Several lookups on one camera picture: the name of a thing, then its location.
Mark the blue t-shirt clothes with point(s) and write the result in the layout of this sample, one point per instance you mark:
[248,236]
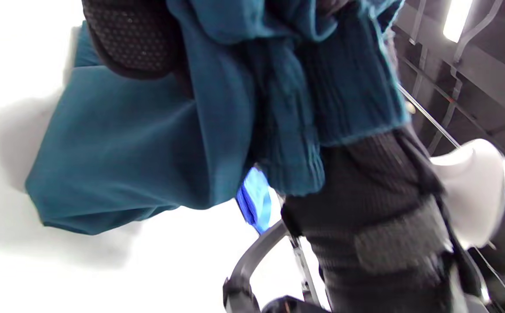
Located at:
[256,200]

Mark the dark green cloth clothes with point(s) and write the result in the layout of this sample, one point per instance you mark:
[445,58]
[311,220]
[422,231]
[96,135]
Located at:
[148,143]

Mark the person's right hand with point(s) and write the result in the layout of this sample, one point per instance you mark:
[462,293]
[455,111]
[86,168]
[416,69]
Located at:
[365,195]

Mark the person's left hand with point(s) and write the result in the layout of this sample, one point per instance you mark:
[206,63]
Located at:
[135,39]

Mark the ceiling strip light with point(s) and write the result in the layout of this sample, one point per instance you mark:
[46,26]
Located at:
[456,17]

